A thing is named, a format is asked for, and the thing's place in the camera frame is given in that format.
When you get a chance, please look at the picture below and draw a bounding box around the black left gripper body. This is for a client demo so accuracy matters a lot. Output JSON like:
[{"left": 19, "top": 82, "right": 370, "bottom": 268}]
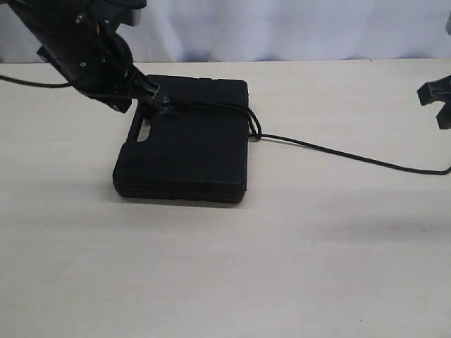
[{"left": 63, "top": 35, "right": 134, "bottom": 113}]

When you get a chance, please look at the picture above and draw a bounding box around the black cord with frayed knot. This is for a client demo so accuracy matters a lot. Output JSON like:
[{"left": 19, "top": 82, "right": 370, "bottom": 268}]
[{"left": 158, "top": 94, "right": 451, "bottom": 176}]

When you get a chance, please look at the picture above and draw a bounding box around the black plastic carrying case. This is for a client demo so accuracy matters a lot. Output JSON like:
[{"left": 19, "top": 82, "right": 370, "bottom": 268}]
[{"left": 112, "top": 75, "right": 249, "bottom": 204}]

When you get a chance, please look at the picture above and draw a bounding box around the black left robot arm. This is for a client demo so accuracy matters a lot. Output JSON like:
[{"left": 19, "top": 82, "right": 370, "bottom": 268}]
[{"left": 7, "top": 1, "right": 170, "bottom": 113}]

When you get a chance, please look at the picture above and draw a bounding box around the white backdrop curtain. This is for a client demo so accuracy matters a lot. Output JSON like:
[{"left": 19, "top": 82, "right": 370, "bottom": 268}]
[{"left": 0, "top": 0, "right": 451, "bottom": 65}]

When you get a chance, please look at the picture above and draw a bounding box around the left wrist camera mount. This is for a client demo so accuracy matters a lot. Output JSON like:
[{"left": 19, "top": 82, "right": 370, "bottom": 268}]
[{"left": 95, "top": 0, "right": 147, "bottom": 27}]

